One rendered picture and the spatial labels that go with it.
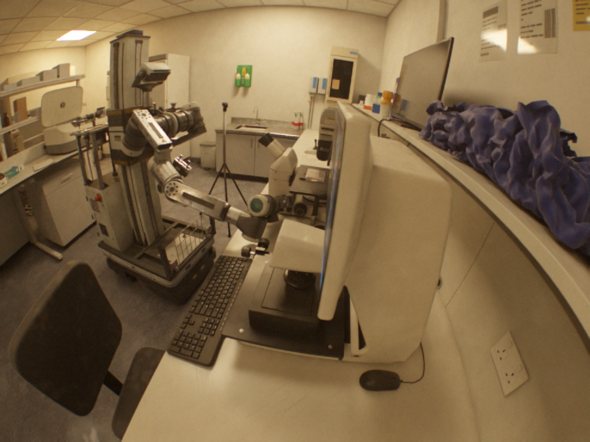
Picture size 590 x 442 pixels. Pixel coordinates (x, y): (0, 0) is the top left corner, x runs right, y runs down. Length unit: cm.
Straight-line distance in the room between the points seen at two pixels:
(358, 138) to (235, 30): 400
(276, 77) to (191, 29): 175
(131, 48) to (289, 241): 139
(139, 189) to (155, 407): 131
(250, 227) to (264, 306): 44
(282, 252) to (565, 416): 71
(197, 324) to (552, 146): 87
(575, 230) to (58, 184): 295
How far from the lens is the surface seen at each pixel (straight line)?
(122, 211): 183
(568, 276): 34
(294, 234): 52
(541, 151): 45
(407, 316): 55
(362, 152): 23
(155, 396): 68
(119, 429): 101
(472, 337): 83
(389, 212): 37
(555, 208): 42
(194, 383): 67
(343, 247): 27
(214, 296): 79
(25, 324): 70
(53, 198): 270
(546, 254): 36
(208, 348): 68
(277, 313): 56
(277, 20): 402
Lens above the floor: 136
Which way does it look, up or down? 31 degrees down
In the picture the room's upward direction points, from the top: 6 degrees clockwise
